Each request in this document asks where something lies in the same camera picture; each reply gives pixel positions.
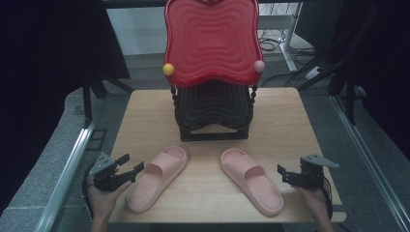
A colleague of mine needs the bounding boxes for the person's right hand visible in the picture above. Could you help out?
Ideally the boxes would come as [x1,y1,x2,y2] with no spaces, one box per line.
[294,187,330,220]

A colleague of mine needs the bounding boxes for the aluminium rail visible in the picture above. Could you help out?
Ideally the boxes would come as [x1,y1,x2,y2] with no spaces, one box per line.
[33,117,100,232]
[330,95,410,232]

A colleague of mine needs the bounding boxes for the person's left hand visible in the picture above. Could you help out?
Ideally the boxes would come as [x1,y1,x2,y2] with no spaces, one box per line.
[86,182,133,220]

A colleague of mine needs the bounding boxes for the dark curtain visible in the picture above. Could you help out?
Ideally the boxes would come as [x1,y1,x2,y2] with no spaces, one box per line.
[0,0,132,216]
[341,0,410,162]

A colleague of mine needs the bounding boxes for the red and black shoe rack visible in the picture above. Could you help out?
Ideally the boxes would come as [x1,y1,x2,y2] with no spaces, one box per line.
[162,0,266,142]

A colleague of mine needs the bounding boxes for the hand-held gripper cable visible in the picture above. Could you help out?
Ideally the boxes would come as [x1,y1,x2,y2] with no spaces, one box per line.
[81,167,98,220]
[322,179,334,220]

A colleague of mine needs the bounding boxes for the black metal stand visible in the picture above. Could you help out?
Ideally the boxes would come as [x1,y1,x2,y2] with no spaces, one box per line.
[296,3,381,128]

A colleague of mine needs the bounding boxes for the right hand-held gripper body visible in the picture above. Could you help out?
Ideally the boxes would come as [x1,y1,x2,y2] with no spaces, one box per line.
[299,154,340,191]

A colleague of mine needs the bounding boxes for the left hand-held gripper cable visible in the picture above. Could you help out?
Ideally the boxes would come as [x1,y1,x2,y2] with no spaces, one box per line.
[81,167,98,220]

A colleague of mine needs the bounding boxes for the black floor cables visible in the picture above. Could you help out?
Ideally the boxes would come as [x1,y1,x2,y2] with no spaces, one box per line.
[259,28,318,89]

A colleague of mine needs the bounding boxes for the white desk frame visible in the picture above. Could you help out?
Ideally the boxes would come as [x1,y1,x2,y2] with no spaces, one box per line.
[257,3,304,73]

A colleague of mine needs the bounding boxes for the pink slipper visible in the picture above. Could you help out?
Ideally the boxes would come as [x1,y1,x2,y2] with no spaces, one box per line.
[127,145,190,215]
[220,147,285,218]

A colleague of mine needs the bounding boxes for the right hand-held gripper cable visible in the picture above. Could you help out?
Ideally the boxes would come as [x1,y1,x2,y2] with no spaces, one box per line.
[322,179,334,220]

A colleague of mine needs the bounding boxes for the white power strip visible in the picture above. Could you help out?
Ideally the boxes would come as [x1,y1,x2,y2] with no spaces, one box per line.
[304,66,324,81]

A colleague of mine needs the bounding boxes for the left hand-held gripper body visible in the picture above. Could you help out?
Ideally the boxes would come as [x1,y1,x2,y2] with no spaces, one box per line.
[90,152,132,193]

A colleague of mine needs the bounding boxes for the black tripod stand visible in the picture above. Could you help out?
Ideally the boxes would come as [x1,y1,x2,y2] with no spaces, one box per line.
[81,72,135,128]

